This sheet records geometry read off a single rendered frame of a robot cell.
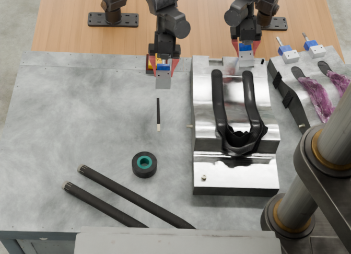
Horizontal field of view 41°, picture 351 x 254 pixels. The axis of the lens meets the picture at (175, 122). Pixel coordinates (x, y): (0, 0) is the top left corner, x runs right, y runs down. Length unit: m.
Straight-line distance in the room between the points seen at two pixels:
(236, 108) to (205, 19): 0.53
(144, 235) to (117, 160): 0.84
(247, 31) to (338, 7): 2.00
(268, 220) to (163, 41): 0.67
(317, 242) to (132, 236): 0.39
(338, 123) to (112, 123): 1.06
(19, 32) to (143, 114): 1.61
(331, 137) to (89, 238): 0.37
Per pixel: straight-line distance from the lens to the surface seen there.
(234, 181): 1.45
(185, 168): 1.52
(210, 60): 1.70
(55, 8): 2.00
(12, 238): 1.60
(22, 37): 3.05
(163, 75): 1.52
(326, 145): 0.70
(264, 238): 0.73
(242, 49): 1.67
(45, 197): 1.50
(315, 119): 1.62
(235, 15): 1.49
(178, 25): 1.39
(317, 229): 0.96
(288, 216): 0.90
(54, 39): 1.88
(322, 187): 0.71
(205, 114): 1.50
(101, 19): 1.92
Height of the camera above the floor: 2.13
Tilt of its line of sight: 56 degrees down
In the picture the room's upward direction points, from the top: 6 degrees clockwise
